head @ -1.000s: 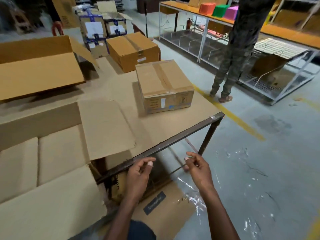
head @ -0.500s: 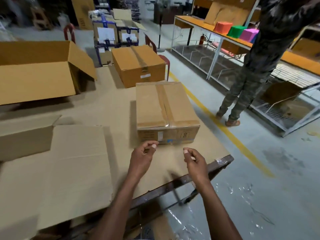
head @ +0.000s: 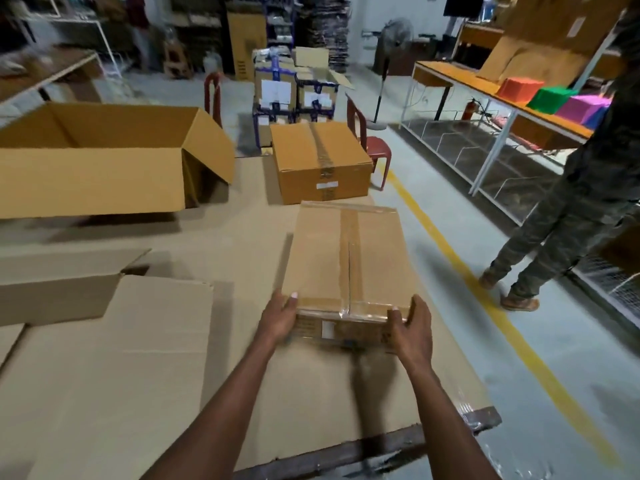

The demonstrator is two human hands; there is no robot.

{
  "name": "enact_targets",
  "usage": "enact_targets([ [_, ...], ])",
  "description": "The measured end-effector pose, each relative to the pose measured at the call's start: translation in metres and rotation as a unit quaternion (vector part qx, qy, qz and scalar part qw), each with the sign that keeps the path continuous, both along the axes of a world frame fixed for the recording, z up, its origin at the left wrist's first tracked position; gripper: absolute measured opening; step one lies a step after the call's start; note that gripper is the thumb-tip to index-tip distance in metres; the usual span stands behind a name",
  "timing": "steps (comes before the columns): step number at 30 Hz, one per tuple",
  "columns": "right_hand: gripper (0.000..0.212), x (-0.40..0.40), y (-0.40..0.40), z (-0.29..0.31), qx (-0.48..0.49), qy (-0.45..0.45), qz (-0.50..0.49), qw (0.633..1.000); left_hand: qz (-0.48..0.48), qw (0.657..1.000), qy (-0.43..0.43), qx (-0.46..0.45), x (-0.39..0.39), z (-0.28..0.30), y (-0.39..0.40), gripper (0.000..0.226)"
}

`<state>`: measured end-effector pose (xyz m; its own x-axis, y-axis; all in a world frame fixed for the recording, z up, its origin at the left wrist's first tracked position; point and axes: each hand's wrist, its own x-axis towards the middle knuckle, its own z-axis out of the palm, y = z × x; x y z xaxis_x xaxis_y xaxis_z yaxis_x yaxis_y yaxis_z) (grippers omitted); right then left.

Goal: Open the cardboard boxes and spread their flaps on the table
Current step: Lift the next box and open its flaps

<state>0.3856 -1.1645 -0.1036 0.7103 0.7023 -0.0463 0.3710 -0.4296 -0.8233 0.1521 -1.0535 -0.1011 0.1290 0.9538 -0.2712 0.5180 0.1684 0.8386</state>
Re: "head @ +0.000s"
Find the wooden stool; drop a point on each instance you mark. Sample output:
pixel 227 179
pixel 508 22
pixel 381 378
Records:
pixel 177 59

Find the stack of flattened cardboard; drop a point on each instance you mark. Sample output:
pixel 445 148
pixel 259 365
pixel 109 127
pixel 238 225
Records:
pixel 327 29

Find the blue metal rack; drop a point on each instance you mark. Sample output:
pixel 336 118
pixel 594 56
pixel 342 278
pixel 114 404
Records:
pixel 280 19

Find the black pedestal fan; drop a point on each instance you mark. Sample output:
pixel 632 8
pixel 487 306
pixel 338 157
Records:
pixel 397 32

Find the person's right hand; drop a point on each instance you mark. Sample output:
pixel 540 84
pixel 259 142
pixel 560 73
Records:
pixel 415 344

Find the blue logo yellow cardboard box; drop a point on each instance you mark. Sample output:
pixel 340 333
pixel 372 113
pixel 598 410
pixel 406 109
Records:
pixel 125 369

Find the person's left forearm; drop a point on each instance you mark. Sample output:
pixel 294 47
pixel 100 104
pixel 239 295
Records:
pixel 215 419

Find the red fire extinguisher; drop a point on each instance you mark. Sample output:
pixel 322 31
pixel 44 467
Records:
pixel 468 109

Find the large yellow cardboard box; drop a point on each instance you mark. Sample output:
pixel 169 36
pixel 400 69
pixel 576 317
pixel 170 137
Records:
pixel 90 179

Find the orange top metal shelf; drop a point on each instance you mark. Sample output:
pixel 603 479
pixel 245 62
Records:
pixel 460 77

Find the yellow-brown box with printed tape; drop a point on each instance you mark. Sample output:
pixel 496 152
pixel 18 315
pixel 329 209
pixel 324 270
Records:
pixel 300 154

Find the person's right forearm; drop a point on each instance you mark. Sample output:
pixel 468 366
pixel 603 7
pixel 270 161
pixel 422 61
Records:
pixel 450 429

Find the taped box with hazard label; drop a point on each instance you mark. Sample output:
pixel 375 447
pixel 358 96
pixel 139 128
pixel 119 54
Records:
pixel 320 254

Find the leaning brown cardboard sheet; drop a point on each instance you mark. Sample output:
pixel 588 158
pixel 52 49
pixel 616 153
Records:
pixel 550 34

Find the red plastic chair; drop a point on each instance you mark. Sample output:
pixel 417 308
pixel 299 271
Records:
pixel 215 94
pixel 375 144

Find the blue cube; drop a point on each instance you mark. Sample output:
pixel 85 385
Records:
pixel 597 119

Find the wooden desk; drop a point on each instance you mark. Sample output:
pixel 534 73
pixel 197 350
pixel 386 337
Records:
pixel 45 64

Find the pile of blue taped parcels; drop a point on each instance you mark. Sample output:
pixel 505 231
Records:
pixel 275 89

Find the magenta cube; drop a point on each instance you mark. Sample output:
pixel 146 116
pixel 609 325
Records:
pixel 582 108

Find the upright brown box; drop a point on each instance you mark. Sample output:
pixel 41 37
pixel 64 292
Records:
pixel 247 44

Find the person's left hand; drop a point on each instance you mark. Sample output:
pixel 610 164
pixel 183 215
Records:
pixel 275 324

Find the red cube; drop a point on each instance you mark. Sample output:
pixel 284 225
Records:
pixel 520 88

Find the white plastic jug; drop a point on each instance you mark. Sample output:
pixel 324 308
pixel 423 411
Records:
pixel 212 62

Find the green cube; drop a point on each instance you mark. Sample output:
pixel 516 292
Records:
pixel 550 99

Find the white metal shelf frame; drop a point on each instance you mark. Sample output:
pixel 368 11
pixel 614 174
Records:
pixel 102 44

